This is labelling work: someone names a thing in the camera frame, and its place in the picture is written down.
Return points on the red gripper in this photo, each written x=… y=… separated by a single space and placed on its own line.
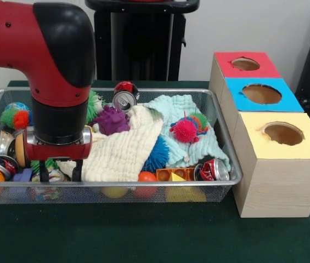
x=58 y=152

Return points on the colourful patterned cloth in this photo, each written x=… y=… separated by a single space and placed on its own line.
x=57 y=174

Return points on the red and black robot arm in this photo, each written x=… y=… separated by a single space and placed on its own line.
x=47 y=54

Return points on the wooden box three holes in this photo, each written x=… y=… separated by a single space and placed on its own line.
x=275 y=186

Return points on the plain green puffer ball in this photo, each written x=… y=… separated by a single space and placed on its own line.
x=35 y=165

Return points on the wooden toy burger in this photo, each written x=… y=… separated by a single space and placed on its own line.
x=20 y=153

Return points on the cream waffle cloth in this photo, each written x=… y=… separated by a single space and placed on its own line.
x=116 y=153

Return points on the purple spiky rubber toy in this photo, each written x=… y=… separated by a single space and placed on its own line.
x=110 y=120

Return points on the green puffer toy white face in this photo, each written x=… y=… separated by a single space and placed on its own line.
x=92 y=107

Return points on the multicoloured fuzzy caterpillar toy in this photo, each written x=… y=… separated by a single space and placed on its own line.
x=12 y=117

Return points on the uncrushed red soda can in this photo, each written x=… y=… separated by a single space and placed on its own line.
x=123 y=101

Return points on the pink spiky rubber toy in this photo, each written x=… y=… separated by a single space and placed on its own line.
x=183 y=128

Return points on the mint waffle cloth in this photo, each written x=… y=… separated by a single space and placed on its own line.
x=176 y=107

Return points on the crushed red soda can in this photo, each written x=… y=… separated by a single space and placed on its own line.
x=212 y=170

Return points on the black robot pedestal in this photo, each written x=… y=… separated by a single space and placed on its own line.
x=143 y=41

